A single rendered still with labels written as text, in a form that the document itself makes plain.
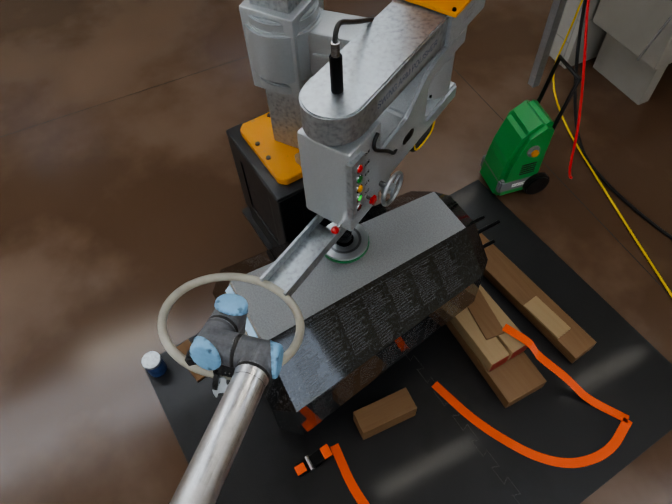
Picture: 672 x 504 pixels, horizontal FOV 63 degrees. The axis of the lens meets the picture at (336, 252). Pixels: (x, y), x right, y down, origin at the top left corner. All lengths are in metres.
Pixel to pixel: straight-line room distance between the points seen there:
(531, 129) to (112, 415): 2.82
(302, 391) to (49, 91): 3.54
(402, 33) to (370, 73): 0.23
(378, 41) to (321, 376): 1.33
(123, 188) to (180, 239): 0.64
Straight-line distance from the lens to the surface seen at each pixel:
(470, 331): 3.00
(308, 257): 2.14
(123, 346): 3.41
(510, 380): 3.05
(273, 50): 2.47
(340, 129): 1.75
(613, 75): 4.84
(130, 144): 4.38
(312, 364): 2.35
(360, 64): 1.91
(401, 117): 2.16
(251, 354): 1.41
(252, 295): 2.37
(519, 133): 3.51
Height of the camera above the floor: 2.86
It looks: 56 degrees down
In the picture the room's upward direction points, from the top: 4 degrees counter-clockwise
